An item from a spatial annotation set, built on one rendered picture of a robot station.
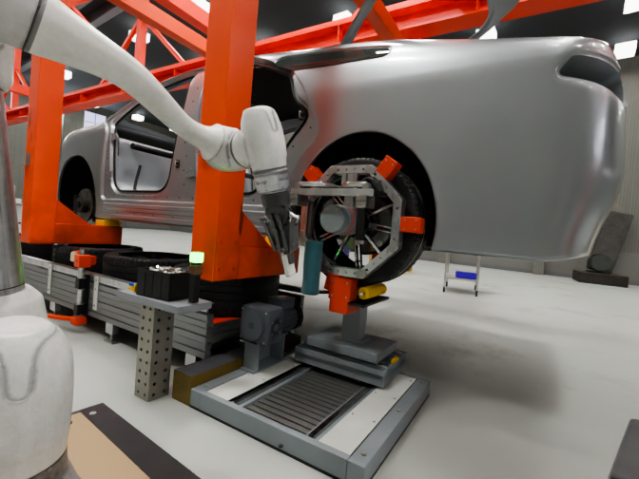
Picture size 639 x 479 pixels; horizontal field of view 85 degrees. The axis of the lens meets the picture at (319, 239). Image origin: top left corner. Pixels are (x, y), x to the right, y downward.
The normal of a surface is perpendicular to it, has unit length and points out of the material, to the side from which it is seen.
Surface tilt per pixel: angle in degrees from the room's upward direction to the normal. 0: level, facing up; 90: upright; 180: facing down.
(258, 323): 90
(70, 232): 90
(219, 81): 90
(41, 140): 90
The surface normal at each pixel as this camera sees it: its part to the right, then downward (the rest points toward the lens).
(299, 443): -0.51, -0.02
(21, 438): 0.76, 0.11
